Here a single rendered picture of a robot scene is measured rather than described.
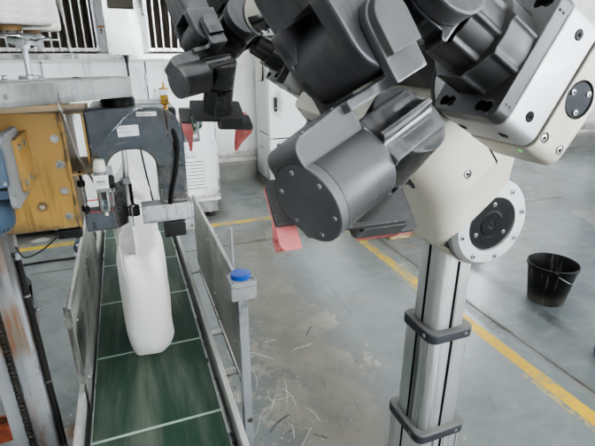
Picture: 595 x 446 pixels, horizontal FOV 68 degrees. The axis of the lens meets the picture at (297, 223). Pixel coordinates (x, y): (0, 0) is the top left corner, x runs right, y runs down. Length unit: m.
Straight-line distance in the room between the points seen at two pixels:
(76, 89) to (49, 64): 2.79
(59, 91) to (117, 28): 2.31
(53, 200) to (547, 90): 1.18
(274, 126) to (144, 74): 1.63
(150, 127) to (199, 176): 2.90
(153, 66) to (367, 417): 3.09
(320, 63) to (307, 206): 0.10
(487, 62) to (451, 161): 0.21
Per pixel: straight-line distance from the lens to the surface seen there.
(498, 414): 2.28
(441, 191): 0.64
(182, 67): 0.83
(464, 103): 0.47
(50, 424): 1.80
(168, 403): 1.66
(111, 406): 1.71
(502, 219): 0.85
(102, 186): 1.26
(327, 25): 0.31
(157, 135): 1.30
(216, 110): 0.90
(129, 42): 3.50
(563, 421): 2.37
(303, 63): 0.34
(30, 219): 1.38
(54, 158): 1.32
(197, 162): 4.15
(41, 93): 1.19
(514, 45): 0.44
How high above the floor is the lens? 1.48
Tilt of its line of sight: 21 degrees down
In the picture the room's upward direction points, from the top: straight up
